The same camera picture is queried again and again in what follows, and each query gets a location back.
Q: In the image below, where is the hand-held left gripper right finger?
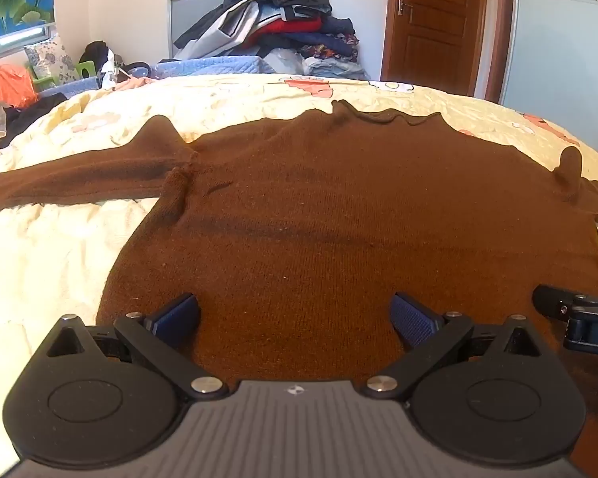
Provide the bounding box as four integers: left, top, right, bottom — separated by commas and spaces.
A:
361, 293, 542, 402

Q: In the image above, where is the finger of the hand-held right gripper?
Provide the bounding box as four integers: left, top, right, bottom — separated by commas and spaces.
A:
532, 284, 587, 320

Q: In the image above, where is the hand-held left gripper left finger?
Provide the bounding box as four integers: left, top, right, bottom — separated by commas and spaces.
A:
46, 294, 230, 402

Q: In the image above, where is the brown knitted sweater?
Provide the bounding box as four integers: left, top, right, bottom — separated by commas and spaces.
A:
0, 100, 598, 459

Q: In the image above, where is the dark clothes heap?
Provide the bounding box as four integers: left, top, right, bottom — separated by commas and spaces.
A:
0, 92, 69, 161

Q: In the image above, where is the pile of mixed clothes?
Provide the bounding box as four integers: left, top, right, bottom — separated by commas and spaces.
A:
173, 0, 372, 81

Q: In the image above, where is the yellow printed blanket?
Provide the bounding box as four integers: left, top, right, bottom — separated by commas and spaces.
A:
0, 74, 598, 478

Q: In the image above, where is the white sliding wardrobe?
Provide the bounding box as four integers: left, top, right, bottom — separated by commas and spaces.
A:
498, 0, 598, 156

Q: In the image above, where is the blue quilted mat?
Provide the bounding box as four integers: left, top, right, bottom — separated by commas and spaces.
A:
40, 55, 276, 98

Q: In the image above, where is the white plastic bag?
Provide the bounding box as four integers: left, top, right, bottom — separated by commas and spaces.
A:
96, 50, 130, 91

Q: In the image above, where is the green plastic stool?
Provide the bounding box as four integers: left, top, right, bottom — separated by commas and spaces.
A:
27, 60, 98, 90

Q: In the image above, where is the orange plastic bag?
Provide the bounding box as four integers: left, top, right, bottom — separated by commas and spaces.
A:
0, 66, 39, 109

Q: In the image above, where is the floral patterned pillow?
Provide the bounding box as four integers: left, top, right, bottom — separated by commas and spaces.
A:
24, 34, 81, 85

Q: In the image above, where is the brown wooden door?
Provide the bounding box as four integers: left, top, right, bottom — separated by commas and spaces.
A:
380, 0, 515, 101

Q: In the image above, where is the grey framed panel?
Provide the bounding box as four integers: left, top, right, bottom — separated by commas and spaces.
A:
167, 0, 241, 59

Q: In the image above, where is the silver window frame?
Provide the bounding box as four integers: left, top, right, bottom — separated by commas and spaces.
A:
0, 24, 51, 63

